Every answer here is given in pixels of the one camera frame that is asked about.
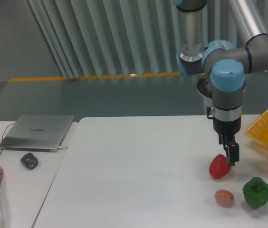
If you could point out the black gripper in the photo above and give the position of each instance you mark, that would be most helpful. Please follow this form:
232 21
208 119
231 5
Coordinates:
226 123

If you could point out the brown egg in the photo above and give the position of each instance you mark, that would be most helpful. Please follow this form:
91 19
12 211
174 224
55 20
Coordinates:
224 197

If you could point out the green bell pepper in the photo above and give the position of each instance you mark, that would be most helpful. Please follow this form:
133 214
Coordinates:
256 192

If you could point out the silver laptop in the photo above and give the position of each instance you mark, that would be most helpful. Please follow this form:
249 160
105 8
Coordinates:
37 133

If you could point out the red bell pepper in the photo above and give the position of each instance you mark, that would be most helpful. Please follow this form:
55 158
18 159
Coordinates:
219 167

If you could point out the small black case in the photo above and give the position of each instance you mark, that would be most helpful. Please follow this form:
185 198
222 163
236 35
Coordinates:
30 161

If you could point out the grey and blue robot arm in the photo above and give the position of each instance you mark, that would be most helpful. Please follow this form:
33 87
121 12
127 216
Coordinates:
223 66

